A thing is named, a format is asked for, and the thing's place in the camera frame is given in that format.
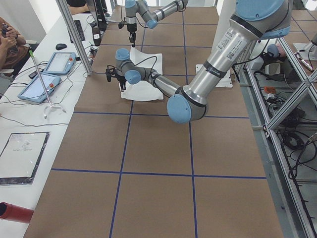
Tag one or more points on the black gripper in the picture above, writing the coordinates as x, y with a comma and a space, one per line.
121, 79
131, 28

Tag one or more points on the white long-sleeve printed shirt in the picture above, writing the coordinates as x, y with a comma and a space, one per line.
143, 91

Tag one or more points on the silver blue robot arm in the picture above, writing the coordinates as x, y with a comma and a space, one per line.
252, 20
151, 19

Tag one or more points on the white labelled black box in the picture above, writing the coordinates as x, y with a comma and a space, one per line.
96, 35

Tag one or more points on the black keyboard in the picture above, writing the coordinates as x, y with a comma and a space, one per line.
79, 29

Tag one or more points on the upper teach pendant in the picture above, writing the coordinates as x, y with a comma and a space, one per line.
61, 63

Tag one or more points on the teach pendant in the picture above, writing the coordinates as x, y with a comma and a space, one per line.
34, 91
61, 63

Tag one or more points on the black computer mouse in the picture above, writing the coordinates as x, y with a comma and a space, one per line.
60, 46

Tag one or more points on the lower teach pendant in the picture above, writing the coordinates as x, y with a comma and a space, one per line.
34, 91

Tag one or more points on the green tipped metal rod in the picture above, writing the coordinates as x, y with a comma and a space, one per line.
51, 105

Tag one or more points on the seated person in brown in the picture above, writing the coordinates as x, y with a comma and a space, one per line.
13, 50

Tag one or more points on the red bottle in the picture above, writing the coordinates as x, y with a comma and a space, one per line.
15, 213

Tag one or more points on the aluminium frame post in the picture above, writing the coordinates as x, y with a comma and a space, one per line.
68, 19

